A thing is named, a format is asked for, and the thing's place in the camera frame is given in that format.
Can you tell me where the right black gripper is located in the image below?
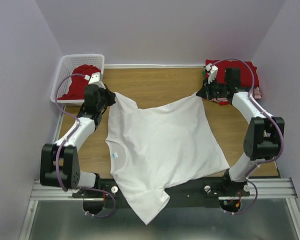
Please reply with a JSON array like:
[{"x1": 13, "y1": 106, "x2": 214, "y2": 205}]
[{"x1": 195, "y1": 75, "x2": 228, "y2": 102}]

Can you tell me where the white t-shirt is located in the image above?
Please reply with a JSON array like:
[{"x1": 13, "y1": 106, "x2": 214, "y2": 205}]
[{"x1": 105, "y1": 93, "x2": 229, "y2": 224}]

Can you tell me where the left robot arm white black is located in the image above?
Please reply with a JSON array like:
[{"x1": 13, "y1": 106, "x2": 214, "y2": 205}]
[{"x1": 39, "y1": 84, "x2": 116, "y2": 198}]

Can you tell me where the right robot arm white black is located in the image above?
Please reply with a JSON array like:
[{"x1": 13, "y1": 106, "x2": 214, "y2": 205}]
[{"x1": 196, "y1": 64, "x2": 285, "y2": 196}]

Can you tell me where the folded green t-shirt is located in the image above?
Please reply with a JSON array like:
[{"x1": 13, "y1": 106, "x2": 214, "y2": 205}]
[{"x1": 202, "y1": 66, "x2": 206, "y2": 81}]

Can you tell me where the folded bright red t-shirt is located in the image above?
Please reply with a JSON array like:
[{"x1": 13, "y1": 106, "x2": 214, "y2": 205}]
[{"x1": 209, "y1": 98, "x2": 230, "y2": 106}]

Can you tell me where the crumpled dark red t-shirt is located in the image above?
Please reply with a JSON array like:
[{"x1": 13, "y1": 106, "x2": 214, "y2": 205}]
[{"x1": 57, "y1": 64, "x2": 101, "y2": 101}]

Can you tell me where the folded dark red t-shirt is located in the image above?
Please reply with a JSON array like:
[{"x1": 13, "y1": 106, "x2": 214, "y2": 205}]
[{"x1": 204, "y1": 58, "x2": 261, "y2": 88}]

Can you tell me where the white plastic laundry basket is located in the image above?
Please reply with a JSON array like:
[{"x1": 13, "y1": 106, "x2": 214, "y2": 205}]
[{"x1": 50, "y1": 53, "x2": 105, "y2": 106}]

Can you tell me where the folded pink t-shirt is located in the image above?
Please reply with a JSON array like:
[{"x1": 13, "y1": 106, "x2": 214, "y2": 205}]
[{"x1": 252, "y1": 87, "x2": 262, "y2": 100}]

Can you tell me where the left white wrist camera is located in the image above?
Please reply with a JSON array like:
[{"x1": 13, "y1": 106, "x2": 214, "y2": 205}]
[{"x1": 84, "y1": 72, "x2": 103, "y2": 86}]

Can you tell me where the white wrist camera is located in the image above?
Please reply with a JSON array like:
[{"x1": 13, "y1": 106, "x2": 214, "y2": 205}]
[
  {"x1": 204, "y1": 63, "x2": 218, "y2": 84},
  {"x1": 84, "y1": 72, "x2": 103, "y2": 86}
]

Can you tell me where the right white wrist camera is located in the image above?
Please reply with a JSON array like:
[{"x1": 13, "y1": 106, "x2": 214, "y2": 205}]
[{"x1": 204, "y1": 63, "x2": 218, "y2": 84}]

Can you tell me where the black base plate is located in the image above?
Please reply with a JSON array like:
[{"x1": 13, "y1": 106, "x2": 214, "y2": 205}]
[{"x1": 72, "y1": 175, "x2": 250, "y2": 214}]

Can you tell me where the aluminium frame rail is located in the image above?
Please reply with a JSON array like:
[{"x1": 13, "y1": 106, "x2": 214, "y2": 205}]
[{"x1": 17, "y1": 107, "x2": 300, "y2": 240}]

